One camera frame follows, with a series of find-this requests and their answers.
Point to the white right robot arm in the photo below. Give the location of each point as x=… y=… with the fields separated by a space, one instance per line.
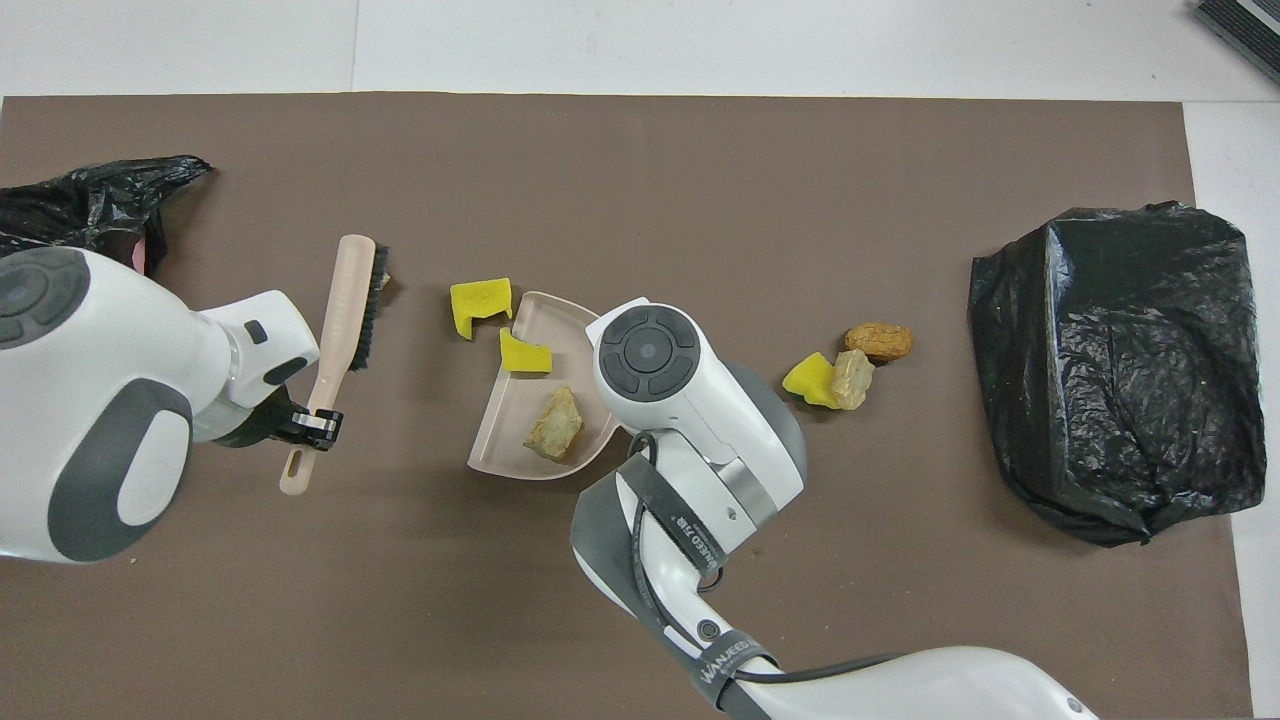
x=700 y=420

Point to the yellow sponge green backing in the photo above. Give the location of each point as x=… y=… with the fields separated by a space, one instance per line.
x=808 y=380

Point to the beige brush black bristles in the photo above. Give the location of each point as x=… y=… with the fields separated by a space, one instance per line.
x=345 y=290

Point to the brown table mat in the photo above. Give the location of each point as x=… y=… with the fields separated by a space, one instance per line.
x=900 y=150

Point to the left black garbage bag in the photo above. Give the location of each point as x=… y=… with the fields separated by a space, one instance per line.
x=90 y=205

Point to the dark grey ribbed box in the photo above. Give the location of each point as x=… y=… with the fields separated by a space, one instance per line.
x=1245 y=25

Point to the small beige sponge scrap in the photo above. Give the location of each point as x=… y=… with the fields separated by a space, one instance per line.
x=853 y=380

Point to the brown oval sponge piece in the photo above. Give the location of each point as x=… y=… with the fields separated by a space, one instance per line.
x=880 y=341

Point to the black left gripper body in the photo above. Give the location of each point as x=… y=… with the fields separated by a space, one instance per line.
x=258 y=432

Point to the right black garbage bag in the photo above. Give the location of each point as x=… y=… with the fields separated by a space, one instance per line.
x=1100 y=380

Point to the small yellow sponge piece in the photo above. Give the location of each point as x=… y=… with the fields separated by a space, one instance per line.
x=525 y=355

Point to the beige plastic dustpan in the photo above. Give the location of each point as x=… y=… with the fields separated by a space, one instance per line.
x=510 y=430

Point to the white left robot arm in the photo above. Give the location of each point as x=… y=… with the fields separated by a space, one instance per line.
x=100 y=400

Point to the black garbage bag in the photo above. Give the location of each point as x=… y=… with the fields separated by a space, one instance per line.
x=1100 y=380
x=90 y=205

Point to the notched yellow sponge piece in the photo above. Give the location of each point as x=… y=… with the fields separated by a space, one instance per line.
x=475 y=298

